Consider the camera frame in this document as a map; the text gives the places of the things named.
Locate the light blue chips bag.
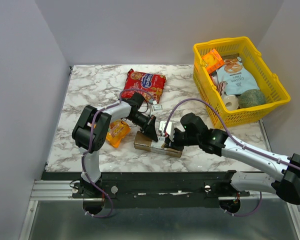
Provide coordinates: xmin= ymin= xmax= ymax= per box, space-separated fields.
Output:
xmin=216 ymin=54 xmax=260 ymax=95

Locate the orange snack box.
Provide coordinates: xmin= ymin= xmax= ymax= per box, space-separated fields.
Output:
xmin=201 ymin=48 xmax=224 ymax=74

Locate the yellow plastic basket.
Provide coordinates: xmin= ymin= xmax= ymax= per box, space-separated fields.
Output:
xmin=193 ymin=36 xmax=291 ymax=128

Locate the red white striped packet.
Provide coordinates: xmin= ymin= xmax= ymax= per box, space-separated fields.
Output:
xmin=217 ymin=81 xmax=227 ymax=97

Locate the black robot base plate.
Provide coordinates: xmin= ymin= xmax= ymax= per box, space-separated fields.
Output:
xmin=41 ymin=170 xmax=253 ymax=213

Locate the red candy bag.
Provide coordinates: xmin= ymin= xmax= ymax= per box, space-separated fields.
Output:
xmin=121 ymin=69 xmax=167 ymax=104

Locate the yellow corn snack bag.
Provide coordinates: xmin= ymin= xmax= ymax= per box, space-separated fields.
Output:
xmin=106 ymin=120 xmax=131 ymax=148

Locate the white tape roll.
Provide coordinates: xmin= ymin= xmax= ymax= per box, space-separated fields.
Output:
xmin=222 ymin=94 xmax=239 ymax=111

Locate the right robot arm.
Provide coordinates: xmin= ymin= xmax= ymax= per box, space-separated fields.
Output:
xmin=159 ymin=112 xmax=300 ymax=205

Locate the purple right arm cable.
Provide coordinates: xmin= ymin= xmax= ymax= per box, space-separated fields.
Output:
xmin=164 ymin=97 xmax=300 ymax=217

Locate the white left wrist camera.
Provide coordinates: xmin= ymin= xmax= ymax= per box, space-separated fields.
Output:
xmin=150 ymin=104 xmax=163 ymax=115

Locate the brown cardboard express box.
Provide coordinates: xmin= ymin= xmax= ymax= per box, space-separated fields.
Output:
xmin=133 ymin=131 xmax=183 ymax=158

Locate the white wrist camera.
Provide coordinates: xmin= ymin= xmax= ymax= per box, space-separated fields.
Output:
xmin=150 ymin=104 xmax=163 ymax=115
xmin=158 ymin=121 xmax=175 ymax=142

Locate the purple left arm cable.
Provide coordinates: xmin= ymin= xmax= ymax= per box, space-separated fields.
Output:
xmin=81 ymin=88 xmax=158 ymax=219

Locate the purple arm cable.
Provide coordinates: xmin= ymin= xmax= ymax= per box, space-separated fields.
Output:
xmin=81 ymin=88 xmax=158 ymax=219
xmin=164 ymin=97 xmax=300 ymax=217

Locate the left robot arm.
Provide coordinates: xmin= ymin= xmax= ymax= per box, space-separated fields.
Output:
xmin=71 ymin=92 xmax=158 ymax=198

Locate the green melon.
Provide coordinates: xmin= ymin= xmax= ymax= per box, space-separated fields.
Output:
xmin=238 ymin=89 xmax=266 ymax=109

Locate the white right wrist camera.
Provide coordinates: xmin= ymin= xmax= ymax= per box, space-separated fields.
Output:
xmin=158 ymin=121 xmax=175 ymax=142

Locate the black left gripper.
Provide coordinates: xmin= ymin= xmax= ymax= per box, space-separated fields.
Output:
xmin=127 ymin=112 xmax=159 ymax=143

